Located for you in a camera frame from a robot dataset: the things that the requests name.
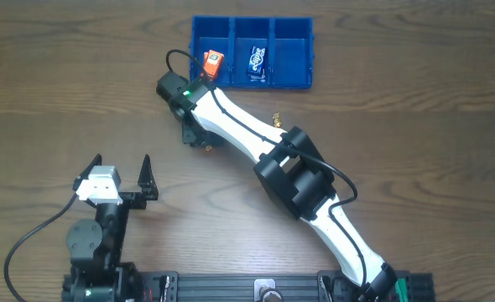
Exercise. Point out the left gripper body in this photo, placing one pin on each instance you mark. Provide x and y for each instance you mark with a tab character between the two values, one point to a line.
132	200

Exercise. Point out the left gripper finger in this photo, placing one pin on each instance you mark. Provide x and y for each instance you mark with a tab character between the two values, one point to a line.
147	184
84	170

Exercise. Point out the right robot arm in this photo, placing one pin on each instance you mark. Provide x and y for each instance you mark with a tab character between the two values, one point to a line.
235	130

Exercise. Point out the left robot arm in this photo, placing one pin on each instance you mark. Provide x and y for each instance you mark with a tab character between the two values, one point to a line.
105	235

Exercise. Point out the blue tray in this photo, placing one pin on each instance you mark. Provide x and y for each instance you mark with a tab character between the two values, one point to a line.
291	63

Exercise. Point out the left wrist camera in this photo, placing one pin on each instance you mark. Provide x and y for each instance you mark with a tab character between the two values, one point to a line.
100	184

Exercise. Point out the mounting rail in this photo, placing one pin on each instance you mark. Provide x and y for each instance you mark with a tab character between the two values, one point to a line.
230	287

